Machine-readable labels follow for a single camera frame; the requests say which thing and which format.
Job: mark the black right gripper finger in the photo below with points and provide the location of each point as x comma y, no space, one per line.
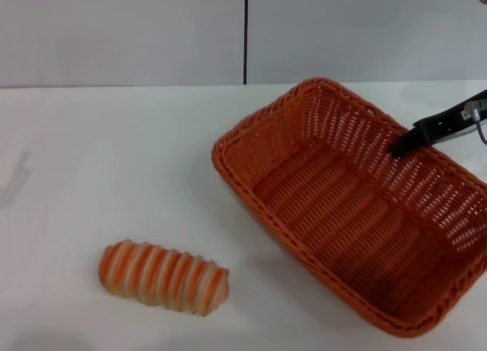
426,132

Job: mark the orange woven rectangular basket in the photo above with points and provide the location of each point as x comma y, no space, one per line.
335,221

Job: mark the orange white striped bread toy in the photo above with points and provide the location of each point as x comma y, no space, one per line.
163,276

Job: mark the black vertical wall seam strip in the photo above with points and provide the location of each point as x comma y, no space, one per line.
246,35

